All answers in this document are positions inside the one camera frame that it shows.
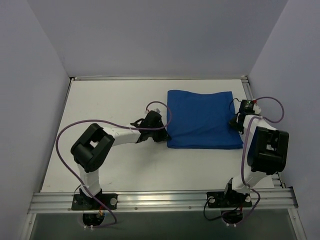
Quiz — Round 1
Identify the blue surgical drape cloth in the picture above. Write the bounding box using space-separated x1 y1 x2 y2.
166 89 243 150

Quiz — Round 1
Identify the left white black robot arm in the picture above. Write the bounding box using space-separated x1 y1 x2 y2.
70 110 171 210

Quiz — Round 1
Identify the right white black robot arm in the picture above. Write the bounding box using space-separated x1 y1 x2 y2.
222 113 289 207

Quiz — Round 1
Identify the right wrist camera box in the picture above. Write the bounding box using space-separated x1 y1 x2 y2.
238 99 255 115

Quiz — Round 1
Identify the back aluminium rail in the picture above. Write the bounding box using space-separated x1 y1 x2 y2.
72 75 249 81

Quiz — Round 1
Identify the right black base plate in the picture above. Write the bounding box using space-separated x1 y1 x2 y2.
206 191 253 209

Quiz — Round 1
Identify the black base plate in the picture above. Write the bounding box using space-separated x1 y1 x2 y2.
206 191 253 209
71 192 118 211

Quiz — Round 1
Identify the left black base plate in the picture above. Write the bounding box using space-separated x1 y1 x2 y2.
71 192 118 211

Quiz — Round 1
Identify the front aluminium rail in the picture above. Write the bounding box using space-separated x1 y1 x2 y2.
28 188 299 214

